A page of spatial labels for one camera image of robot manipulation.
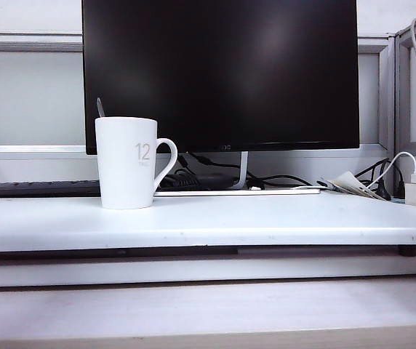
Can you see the white ceramic mug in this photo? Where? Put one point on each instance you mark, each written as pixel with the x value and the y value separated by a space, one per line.
pixel 126 163

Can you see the metal spoon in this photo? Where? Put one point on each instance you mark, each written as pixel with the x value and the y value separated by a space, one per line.
pixel 100 108

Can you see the black power brick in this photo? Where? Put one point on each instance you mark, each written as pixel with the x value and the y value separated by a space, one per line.
pixel 204 180

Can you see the silver monitor stand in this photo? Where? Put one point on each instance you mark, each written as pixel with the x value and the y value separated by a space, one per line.
pixel 243 171

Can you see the white raised desk board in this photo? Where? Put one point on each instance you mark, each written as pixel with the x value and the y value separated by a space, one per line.
pixel 230 218

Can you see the black AOC computer monitor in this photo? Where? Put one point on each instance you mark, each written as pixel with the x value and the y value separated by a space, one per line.
pixel 230 72

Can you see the folded paper booklet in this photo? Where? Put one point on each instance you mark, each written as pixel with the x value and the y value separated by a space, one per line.
pixel 350 181

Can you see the black keyboard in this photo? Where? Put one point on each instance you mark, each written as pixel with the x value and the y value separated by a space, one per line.
pixel 37 188

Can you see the black board foot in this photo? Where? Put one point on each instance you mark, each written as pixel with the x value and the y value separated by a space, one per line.
pixel 408 251

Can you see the grey partition frame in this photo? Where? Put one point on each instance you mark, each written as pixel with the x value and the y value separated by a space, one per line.
pixel 399 91

